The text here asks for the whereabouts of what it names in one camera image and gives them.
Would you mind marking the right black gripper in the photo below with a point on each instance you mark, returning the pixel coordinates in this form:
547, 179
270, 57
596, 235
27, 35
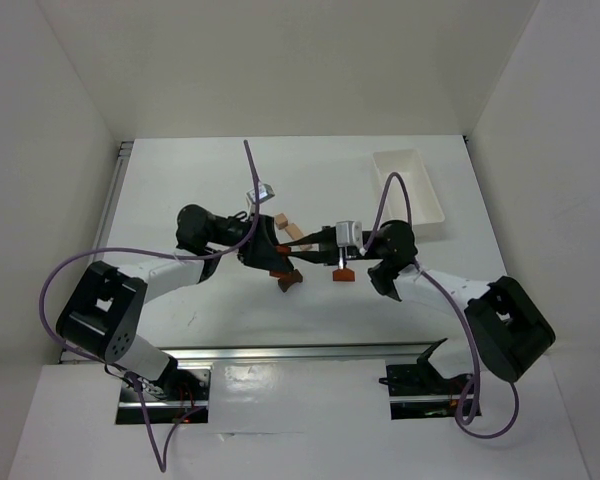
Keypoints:
336, 248

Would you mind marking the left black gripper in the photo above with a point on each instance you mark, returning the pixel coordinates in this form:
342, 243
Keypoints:
259, 243

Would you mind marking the long light wood block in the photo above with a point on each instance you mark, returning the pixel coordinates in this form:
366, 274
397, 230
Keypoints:
295, 234

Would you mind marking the orange triangular roof block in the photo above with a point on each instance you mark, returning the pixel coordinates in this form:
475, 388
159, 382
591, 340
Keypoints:
343, 275

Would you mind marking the white plastic bin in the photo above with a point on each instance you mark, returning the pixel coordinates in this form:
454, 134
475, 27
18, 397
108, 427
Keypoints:
408, 163

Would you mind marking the orange arch block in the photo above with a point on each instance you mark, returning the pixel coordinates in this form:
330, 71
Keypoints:
284, 251

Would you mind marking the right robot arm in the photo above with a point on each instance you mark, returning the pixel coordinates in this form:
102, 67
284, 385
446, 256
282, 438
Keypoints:
507, 331

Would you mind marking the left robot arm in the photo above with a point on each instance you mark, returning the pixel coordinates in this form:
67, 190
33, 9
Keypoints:
195, 263

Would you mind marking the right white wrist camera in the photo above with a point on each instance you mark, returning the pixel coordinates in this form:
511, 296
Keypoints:
349, 233

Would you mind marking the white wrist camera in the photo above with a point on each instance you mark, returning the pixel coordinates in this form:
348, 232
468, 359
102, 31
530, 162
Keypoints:
263, 192
349, 233

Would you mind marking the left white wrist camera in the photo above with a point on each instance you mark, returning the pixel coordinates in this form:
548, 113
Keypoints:
263, 192

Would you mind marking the aluminium front rail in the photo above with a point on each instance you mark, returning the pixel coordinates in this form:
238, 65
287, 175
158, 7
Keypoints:
299, 352

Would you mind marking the aluminium rail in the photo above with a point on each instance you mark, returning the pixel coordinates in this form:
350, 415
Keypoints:
100, 240
299, 352

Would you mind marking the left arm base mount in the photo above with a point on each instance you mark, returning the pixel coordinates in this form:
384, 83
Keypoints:
185, 400

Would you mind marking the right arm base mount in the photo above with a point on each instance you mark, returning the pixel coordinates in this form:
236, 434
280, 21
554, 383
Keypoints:
419, 391

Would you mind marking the aluminium left rail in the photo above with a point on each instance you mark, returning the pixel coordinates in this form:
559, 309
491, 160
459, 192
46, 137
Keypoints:
100, 240

